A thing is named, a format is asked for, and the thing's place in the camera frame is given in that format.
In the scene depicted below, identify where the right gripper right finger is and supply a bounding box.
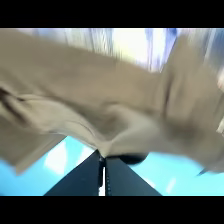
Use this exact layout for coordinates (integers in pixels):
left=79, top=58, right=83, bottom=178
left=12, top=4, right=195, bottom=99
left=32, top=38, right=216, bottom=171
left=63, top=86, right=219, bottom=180
left=104, top=156, right=162, bottom=197

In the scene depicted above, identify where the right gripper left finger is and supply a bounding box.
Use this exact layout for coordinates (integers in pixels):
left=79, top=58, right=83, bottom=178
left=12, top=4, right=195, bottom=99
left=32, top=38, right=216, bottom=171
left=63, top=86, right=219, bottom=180
left=44, top=149, right=103, bottom=197

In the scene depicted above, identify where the beige garment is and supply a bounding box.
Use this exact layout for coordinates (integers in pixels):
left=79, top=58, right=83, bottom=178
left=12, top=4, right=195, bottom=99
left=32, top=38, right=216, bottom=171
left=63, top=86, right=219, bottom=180
left=0, top=28, right=224, bottom=176

